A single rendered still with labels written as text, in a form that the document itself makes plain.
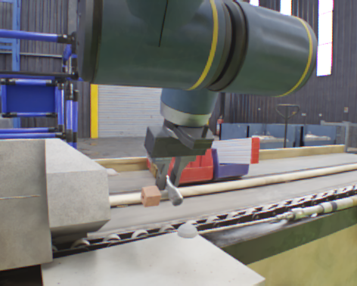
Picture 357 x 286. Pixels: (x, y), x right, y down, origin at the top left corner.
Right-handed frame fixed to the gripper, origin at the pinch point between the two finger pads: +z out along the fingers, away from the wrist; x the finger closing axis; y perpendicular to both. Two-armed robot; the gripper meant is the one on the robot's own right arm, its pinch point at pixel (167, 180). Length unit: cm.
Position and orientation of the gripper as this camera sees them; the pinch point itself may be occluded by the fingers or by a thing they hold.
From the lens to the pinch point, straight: 62.1
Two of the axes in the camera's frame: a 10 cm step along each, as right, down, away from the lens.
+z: -2.2, 8.5, 4.8
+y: -4.0, -5.2, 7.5
